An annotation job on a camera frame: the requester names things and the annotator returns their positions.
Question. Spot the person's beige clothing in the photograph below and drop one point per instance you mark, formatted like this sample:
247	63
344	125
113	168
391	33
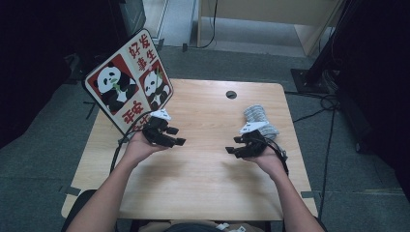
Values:
151	227

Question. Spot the grey fluffy cloth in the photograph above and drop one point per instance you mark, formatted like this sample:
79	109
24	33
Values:
257	114

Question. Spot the person's right hand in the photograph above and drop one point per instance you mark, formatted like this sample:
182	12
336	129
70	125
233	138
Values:
272	162

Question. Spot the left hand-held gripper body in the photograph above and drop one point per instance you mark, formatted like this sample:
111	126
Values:
156	132

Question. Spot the grey tape strip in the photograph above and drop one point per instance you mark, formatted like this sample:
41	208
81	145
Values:
311	194

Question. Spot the dark cabinet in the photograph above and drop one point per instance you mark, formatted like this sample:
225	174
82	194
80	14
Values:
133	13

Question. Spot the person's dark clothing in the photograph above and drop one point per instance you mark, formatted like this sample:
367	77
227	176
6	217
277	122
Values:
193	228

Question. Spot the black stand with base plate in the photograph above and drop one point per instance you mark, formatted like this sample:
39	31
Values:
309	80

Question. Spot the black flat stand base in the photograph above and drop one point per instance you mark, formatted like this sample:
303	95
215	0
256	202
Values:
77	69

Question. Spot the black chair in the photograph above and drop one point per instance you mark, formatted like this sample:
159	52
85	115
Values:
79	206

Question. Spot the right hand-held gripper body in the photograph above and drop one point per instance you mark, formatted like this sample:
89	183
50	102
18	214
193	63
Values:
254	143

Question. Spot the person's left hand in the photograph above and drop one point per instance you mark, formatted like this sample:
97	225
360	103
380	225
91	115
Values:
140	148

